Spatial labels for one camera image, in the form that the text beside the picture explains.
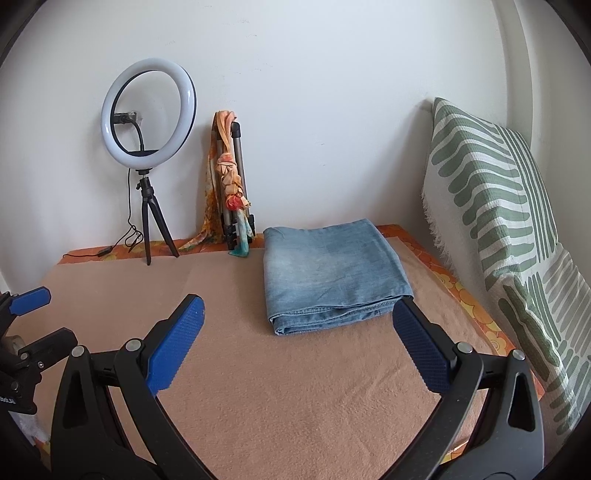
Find beige blanket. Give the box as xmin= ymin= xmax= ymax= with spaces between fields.
xmin=8 ymin=235 xmax=500 ymax=480

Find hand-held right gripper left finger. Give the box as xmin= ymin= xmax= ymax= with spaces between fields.
xmin=50 ymin=294 xmax=218 ymax=479

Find white ring light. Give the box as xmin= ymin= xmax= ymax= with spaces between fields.
xmin=101 ymin=58 xmax=198 ymax=161

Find folded grey tripod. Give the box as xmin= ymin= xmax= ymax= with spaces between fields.
xmin=221 ymin=121 xmax=256 ymax=252

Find black mini tripod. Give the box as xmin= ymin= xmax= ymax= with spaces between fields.
xmin=135 ymin=169 xmax=180 ymax=267

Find orange floral tablecloth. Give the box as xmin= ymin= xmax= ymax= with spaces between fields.
xmin=32 ymin=224 xmax=514 ymax=468

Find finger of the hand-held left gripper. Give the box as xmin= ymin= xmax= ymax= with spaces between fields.
xmin=17 ymin=328 xmax=79 ymax=371
xmin=0 ymin=286 xmax=52 ymax=319

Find green striped white blanket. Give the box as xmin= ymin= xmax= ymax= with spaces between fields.
xmin=421 ymin=97 xmax=580 ymax=438

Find folded tripod with orange scarf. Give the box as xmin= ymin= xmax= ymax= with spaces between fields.
xmin=179 ymin=110 xmax=256 ymax=260

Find light blue denim pants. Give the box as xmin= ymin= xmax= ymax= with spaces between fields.
xmin=263 ymin=220 xmax=414 ymax=337

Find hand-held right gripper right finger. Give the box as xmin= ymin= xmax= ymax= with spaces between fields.
xmin=392 ymin=298 xmax=544 ymax=479

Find black power cable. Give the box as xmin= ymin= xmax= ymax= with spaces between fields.
xmin=98 ymin=170 xmax=140 ymax=259

